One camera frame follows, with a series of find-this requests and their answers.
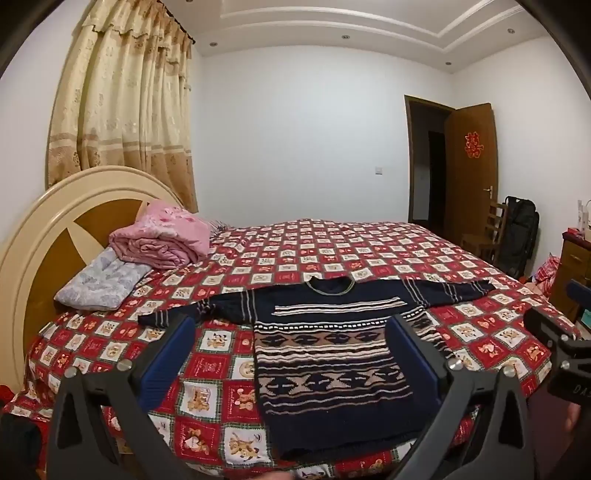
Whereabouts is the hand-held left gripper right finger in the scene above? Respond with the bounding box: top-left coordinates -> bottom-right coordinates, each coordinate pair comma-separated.
385,314 -> 543,480

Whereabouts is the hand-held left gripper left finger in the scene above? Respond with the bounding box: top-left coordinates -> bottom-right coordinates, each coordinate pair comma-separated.
46,316 -> 198,480

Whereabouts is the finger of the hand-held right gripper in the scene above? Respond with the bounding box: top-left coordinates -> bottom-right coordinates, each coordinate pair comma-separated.
523,306 -> 563,348
566,278 -> 591,304

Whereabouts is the navy patterned knit sweater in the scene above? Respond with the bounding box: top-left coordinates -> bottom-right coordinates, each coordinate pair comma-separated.
139,276 -> 496,460

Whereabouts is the wooden cabinet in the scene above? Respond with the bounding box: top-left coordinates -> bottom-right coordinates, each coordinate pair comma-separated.
551,230 -> 591,324

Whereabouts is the red patterned cloth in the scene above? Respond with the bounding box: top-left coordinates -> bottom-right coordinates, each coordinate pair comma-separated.
530,254 -> 561,296

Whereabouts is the white object on cabinet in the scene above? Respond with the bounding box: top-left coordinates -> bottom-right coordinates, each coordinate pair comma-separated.
576,198 -> 591,239

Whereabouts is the black bag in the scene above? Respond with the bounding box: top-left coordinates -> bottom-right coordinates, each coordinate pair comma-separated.
498,196 -> 540,280

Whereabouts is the grey floral pillow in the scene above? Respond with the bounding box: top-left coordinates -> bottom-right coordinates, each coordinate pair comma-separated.
54,247 -> 153,310

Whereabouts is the wooden chair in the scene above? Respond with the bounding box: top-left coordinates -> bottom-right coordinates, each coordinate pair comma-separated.
462,200 -> 509,267

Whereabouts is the pink folded quilt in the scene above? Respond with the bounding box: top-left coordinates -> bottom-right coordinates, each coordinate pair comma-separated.
109,199 -> 213,271

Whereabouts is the red printed checked blanket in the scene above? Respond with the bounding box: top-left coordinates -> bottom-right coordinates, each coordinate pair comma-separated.
0,218 -> 578,480

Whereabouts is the brown wooden door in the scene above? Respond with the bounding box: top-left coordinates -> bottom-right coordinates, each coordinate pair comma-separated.
444,103 -> 499,252

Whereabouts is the cream and brown headboard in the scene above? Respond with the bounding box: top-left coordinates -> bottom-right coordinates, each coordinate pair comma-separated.
0,166 -> 185,398

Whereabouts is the dark cloth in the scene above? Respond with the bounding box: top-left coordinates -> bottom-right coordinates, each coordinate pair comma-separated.
0,412 -> 43,480

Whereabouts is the beige patterned curtain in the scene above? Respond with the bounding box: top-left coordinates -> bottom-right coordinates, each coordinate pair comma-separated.
46,0 -> 199,214

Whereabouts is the dark curtain rod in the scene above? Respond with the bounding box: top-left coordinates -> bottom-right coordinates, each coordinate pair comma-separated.
163,0 -> 198,45

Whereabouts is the dark wooden door frame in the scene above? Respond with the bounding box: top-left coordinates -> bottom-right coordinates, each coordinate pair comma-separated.
404,95 -> 458,227

